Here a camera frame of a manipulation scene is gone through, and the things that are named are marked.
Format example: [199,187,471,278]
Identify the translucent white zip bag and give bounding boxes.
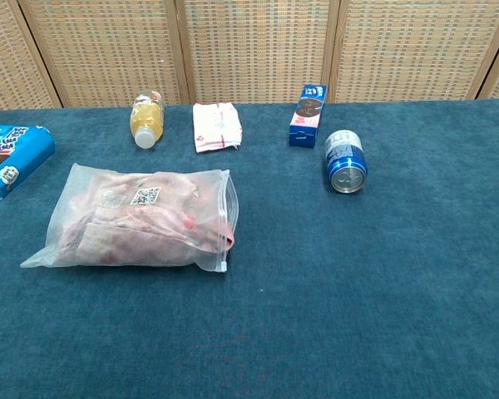
[19,162,240,274]

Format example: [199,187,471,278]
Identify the white red-printed tissue packet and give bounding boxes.
[192,102,244,154]

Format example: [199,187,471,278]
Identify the blue Oreo cookie box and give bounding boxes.
[289,84,329,149]

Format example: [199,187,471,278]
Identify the blue soda can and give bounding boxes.
[324,129,368,195]

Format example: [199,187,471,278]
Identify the yellow drink plastic bottle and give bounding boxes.
[129,89,166,150]

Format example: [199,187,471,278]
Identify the woven rattan folding screen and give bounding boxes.
[0,0,499,113]

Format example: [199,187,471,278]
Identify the blue chocolate chip cookie box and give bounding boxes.
[0,124,56,201]

